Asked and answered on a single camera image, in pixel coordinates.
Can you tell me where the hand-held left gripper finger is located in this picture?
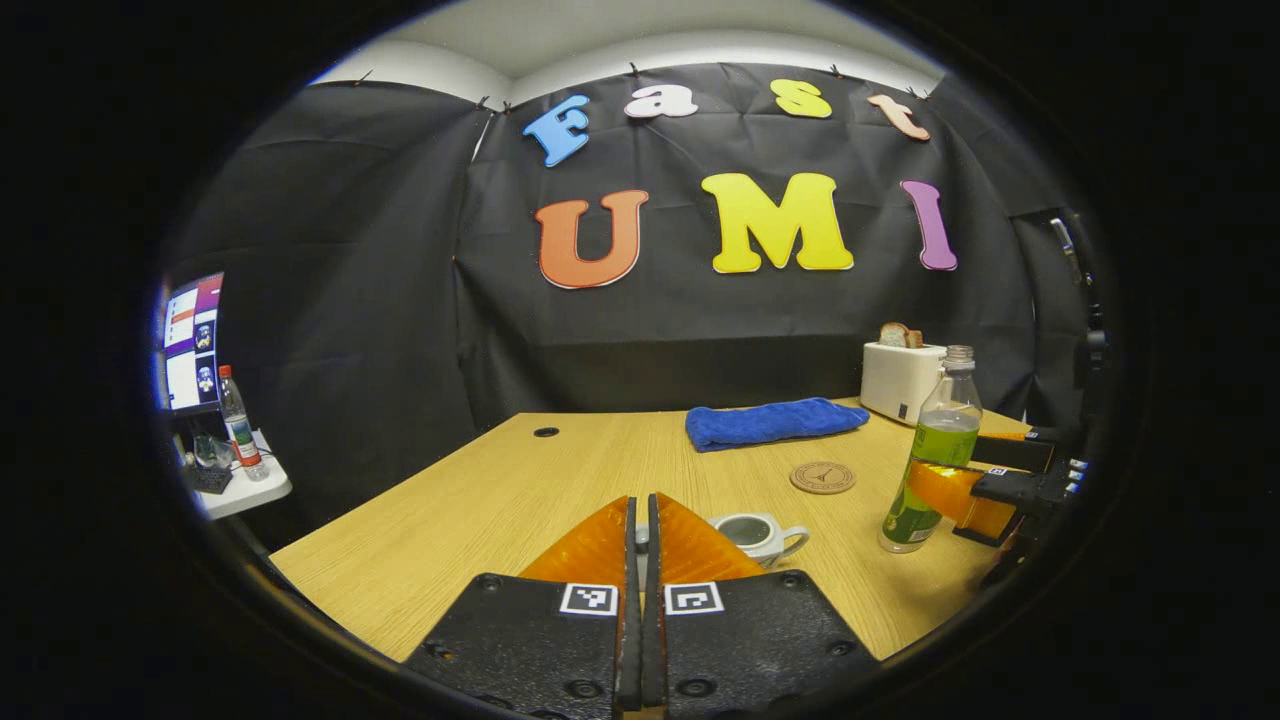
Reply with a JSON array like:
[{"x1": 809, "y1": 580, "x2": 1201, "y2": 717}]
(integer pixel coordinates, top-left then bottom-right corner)
[
  {"x1": 643, "y1": 493, "x2": 881, "y2": 719},
  {"x1": 405, "y1": 495, "x2": 642, "y2": 716}
]

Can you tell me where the clear green-label water bottle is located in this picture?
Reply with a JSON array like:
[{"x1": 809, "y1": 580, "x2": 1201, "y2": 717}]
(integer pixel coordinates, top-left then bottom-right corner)
[{"x1": 880, "y1": 345, "x2": 984, "y2": 554}]

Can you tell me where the white teacup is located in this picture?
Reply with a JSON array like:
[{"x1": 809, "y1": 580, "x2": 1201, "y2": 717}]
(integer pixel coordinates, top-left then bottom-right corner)
[{"x1": 710, "y1": 513, "x2": 811, "y2": 569}]

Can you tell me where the round wooden coaster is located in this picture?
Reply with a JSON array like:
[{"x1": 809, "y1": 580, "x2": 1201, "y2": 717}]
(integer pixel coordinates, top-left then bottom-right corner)
[{"x1": 790, "y1": 461, "x2": 857, "y2": 495}]

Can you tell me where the red-label plastic bottle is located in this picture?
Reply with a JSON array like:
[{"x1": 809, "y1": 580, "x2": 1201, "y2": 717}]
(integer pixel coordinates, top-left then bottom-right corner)
[{"x1": 218, "y1": 365, "x2": 269, "y2": 482}]

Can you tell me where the white toaster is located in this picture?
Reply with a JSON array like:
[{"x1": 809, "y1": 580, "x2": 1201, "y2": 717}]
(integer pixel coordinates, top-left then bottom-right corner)
[{"x1": 860, "y1": 341, "x2": 948, "y2": 426}]

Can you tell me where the blue towel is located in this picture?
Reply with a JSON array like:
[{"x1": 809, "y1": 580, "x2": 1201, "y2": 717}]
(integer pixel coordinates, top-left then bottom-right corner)
[{"x1": 685, "y1": 397, "x2": 870, "y2": 453}]

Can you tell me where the white side table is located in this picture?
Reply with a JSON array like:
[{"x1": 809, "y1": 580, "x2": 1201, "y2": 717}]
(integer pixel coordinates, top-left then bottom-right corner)
[{"x1": 180, "y1": 430, "x2": 293, "y2": 521}]

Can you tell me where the black backdrop cloth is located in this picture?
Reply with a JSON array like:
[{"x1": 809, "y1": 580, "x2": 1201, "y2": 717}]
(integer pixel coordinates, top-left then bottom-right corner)
[{"x1": 160, "y1": 62, "x2": 1096, "y2": 551}]

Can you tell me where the computer monitor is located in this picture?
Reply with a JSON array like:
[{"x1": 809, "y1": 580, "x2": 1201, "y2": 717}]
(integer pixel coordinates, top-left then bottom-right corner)
[{"x1": 155, "y1": 272, "x2": 226, "y2": 416}]

